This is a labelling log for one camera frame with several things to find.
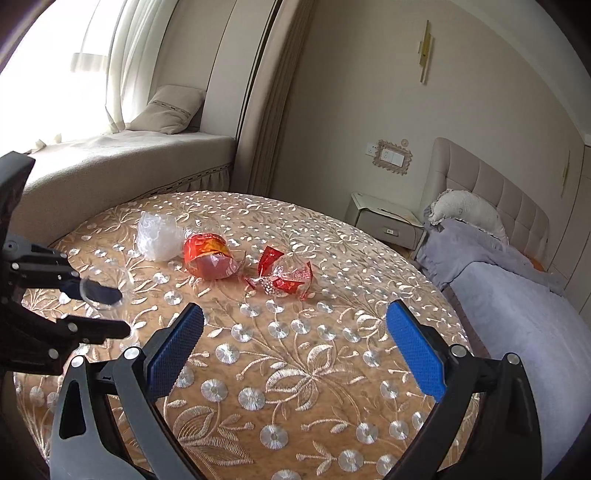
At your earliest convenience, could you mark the white frilled pillow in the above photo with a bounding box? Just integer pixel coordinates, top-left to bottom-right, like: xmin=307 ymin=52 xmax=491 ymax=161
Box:
xmin=424 ymin=189 xmax=509 ymax=244

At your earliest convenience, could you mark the beige window seat cover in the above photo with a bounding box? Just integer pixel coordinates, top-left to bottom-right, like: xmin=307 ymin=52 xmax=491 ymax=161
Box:
xmin=18 ymin=129 xmax=237 ymax=241

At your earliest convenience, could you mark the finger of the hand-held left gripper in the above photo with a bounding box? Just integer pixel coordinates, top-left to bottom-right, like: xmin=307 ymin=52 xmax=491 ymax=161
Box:
xmin=28 ymin=316 xmax=133 ymax=357
xmin=4 ymin=239 xmax=123 ymax=306

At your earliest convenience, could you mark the beige cushion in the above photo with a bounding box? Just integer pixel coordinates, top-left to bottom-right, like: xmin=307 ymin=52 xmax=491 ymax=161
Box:
xmin=125 ymin=84 xmax=208 ymax=136

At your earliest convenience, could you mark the bed with grey duvet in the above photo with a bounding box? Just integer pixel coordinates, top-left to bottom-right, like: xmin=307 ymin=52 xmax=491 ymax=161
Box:
xmin=415 ymin=217 xmax=591 ymax=480

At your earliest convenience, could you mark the grey nightstand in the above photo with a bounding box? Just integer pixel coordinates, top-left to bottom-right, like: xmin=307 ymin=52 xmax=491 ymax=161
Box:
xmin=346 ymin=191 xmax=428 ymax=250

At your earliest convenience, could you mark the clear plastic bag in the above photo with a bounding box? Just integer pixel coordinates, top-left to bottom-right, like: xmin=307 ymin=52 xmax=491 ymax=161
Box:
xmin=137 ymin=211 xmax=184 ymax=262

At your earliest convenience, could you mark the red orange foil wrapper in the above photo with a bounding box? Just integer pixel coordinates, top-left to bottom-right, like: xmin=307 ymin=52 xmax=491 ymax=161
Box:
xmin=183 ymin=232 xmax=242 ymax=282

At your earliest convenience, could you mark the clear plastic wrapper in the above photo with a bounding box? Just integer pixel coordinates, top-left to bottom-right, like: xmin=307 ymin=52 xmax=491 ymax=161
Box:
xmin=78 ymin=265 xmax=127 ymax=309

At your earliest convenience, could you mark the beige tufted headboard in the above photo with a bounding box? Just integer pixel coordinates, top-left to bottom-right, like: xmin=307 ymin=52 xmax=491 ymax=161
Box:
xmin=420 ymin=137 xmax=550 ymax=274

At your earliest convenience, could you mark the beige wardrobe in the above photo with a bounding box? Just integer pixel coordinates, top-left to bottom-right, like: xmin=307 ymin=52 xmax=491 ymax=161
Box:
xmin=549 ymin=134 xmax=591 ymax=297

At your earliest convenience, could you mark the framed wall switch panel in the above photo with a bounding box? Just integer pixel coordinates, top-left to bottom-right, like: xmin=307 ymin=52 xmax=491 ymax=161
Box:
xmin=376 ymin=138 xmax=413 ymax=175

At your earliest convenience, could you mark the round embroidered table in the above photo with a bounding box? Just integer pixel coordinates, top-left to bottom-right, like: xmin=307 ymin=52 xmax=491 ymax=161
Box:
xmin=14 ymin=190 xmax=482 ymax=480

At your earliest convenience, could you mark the red clear candy wrapper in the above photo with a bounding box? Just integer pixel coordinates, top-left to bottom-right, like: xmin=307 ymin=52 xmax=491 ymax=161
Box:
xmin=244 ymin=246 xmax=315 ymax=302

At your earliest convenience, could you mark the cream sheer curtain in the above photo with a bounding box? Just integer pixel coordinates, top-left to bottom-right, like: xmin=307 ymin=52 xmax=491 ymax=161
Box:
xmin=69 ymin=0 xmax=186 ymax=136

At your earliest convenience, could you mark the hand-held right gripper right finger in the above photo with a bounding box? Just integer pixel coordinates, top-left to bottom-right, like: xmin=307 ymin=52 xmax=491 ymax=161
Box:
xmin=382 ymin=299 xmax=543 ymax=480

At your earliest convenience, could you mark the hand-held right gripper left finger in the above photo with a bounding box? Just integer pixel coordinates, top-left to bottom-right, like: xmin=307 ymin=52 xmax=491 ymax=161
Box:
xmin=48 ymin=303 xmax=208 ymax=480

